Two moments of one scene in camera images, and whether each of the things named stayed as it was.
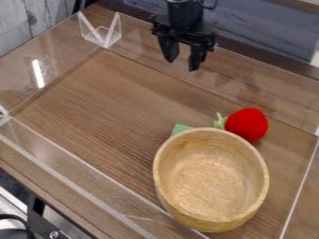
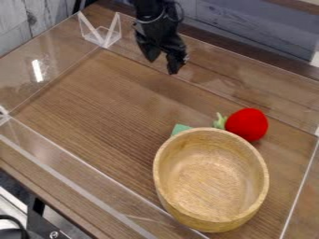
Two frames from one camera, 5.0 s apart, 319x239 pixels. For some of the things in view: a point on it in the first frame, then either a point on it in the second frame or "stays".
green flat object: [179, 128] stays
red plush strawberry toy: [250, 122] stays
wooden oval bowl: [211, 177] stays
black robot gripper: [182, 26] -> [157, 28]
